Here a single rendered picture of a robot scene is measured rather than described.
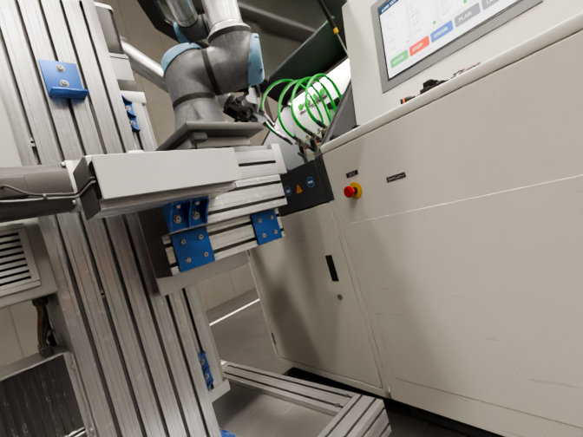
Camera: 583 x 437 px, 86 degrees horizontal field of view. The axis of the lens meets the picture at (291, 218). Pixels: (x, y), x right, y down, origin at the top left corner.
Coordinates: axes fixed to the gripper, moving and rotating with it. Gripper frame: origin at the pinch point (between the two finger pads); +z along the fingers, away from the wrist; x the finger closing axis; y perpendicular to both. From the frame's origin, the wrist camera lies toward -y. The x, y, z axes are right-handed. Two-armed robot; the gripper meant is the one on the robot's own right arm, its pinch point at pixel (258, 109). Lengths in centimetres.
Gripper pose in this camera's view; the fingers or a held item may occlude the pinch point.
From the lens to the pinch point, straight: 131.6
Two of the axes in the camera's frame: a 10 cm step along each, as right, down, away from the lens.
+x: 6.0, -1.7, -7.8
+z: 2.8, 9.6, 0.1
